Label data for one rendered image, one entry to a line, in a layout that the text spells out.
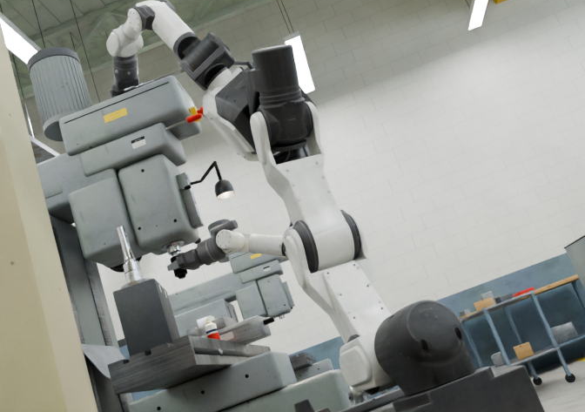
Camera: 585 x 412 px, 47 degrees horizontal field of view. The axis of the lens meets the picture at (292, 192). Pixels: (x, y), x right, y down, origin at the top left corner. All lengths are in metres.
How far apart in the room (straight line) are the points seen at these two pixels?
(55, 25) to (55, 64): 6.91
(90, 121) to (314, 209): 1.10
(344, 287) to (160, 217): 0.91
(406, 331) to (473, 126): 8.14
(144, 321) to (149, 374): 0.15
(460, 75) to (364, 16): 1.65
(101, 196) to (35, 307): 1.88
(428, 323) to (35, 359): 0.91
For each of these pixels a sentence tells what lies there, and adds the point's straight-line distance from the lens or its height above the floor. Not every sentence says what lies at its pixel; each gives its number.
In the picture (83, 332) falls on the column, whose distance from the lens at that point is 2.48.
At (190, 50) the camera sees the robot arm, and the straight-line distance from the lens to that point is 2.21.
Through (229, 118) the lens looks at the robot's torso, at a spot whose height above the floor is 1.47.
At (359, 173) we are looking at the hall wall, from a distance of 9.17.
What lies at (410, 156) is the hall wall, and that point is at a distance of 9.24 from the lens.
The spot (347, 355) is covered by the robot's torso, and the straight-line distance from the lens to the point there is 1.59.
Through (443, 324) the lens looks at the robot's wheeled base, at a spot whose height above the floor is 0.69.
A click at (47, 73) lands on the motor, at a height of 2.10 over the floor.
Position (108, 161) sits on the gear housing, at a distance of 2.51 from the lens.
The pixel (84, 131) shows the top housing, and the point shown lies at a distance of 2.57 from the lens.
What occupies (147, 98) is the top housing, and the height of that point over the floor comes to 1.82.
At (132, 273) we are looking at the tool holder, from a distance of 1.96.
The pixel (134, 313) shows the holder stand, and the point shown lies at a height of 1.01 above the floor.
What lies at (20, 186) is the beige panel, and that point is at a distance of 0.65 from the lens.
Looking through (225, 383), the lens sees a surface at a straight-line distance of 2.21.
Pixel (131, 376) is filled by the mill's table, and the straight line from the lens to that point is 1.87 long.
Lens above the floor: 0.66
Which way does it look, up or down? 16 degrees up
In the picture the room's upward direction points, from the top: 20 degrees counter-clockwise
